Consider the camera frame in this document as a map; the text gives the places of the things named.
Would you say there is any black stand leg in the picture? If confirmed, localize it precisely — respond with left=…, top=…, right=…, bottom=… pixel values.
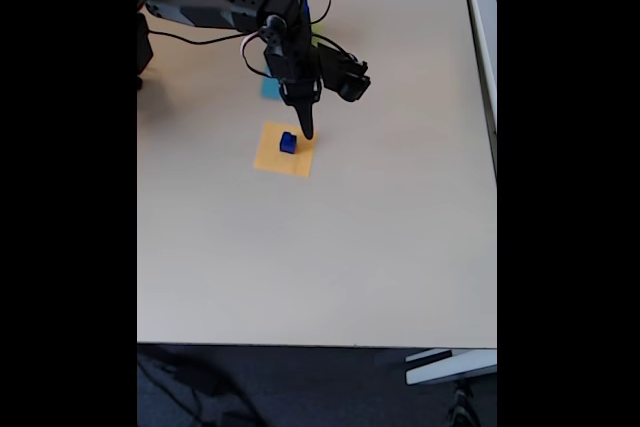
left=447, top=379, right=481, bottom=427

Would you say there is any light blue paper square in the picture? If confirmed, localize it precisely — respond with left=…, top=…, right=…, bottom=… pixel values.
left=259, top=62, right=280, bottom=100

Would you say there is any black camera box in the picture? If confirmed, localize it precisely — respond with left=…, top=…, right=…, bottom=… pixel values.
left=317, top=40, right=372, bottom=102

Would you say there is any black floor cable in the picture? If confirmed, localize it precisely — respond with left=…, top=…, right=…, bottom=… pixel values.
left=137, top=349, right=261, bottom=427

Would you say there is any orange paper square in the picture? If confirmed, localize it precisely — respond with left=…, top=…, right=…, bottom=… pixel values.
left=252, top=120, right=320, bottom=179

